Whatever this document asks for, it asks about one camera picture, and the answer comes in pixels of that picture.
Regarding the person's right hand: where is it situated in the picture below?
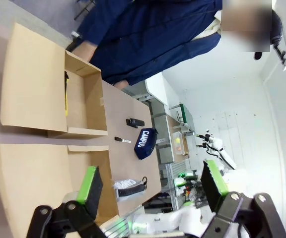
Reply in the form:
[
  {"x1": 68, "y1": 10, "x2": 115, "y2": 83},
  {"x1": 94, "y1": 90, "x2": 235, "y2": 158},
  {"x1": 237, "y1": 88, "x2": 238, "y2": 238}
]
[{"x1": 71, "y1": 39, "x2": 98, "y2": 62}]

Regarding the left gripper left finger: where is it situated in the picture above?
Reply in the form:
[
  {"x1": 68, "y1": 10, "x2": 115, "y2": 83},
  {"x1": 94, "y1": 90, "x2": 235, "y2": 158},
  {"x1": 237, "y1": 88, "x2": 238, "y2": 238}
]
[{"x1": 32, "y1": 165, "x2": 104, "y2": 238}]

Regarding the green framed workbench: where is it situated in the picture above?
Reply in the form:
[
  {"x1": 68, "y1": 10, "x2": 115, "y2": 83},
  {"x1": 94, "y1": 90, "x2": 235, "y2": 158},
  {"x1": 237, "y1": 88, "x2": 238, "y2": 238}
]
[{"x1": 169, "y1": 103, "x2": 196, "y2": 136}]

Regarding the person's left hand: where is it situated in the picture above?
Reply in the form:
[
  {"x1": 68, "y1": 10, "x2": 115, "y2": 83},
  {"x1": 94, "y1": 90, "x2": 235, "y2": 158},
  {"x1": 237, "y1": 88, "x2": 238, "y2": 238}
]
[{"x1": 112, "y1": 78, "x2": 131, "y2": 89}]

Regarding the grey CAMPUS pouch black zipper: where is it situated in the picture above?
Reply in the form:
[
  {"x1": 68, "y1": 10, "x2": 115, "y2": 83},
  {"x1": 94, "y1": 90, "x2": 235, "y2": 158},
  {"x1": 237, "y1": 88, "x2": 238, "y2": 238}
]
[{"x1": 112, "y1": 176, "x2": 148, "y2": 198}]

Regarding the black marker pen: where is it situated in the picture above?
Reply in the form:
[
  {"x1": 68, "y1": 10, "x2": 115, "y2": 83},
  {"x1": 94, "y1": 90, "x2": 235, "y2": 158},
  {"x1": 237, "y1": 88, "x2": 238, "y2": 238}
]
[{"x1": 114, "y1": 136, "x2": 132, "y2": 144}]

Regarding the clear plastic container with balls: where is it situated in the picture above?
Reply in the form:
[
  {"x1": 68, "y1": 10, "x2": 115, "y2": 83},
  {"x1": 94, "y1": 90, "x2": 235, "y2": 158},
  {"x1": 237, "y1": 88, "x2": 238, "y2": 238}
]
[{"x1": 172, "y1": 131, "x2": 187, "y2": 156}]

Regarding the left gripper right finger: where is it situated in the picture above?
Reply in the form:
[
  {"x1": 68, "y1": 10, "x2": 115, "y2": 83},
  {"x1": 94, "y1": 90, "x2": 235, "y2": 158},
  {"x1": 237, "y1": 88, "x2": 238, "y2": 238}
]
[{"x1": 200, "y1": 160, "x2": 286, "y2": 238}]

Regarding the yellow black utility knife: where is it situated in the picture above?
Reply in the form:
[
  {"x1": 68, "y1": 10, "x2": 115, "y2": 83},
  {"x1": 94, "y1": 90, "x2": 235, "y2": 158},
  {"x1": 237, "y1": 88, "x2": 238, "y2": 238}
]
[{"x1": 64, "y1": 70, "x2": 71, "y2": 117}]

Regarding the white table rounded corner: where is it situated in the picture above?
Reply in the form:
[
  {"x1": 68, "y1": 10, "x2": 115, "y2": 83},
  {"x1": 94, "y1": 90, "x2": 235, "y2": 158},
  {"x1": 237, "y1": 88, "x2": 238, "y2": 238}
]
[{"x1": 144, "y1": 72, "x2": 181, "y2": 105}]

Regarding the black stapler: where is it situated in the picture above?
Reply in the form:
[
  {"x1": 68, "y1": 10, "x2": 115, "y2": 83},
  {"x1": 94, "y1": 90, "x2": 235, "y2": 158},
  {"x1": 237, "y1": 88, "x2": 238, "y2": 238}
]
[{"x1": 126, "y1": 118, "x2": 145, "y2": 129}]

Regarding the person in blue jacket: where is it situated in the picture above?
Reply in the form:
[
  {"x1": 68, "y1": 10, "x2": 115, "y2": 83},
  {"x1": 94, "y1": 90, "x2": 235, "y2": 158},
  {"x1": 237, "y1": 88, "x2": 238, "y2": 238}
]
[{"x1": 72, "y1": 0, "x2": 284, "y2": 87}]

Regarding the navy CAMPUS pouch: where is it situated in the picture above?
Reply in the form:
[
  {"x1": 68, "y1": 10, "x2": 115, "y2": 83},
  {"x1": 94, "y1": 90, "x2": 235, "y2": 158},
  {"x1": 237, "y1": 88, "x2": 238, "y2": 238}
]
[{"x1": 134, "y1": 127, "x2": 159, "y2": 161}]

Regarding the brown cardboard box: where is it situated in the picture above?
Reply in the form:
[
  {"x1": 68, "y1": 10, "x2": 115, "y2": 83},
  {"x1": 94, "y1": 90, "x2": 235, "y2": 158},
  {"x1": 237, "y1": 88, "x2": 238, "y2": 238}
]
[
  {"x1": 0, "y1": 22, "x2": 108, "y2": 139},
  {"x1": 0, "y1": 143, "x2": 121, "y2": 230}
]

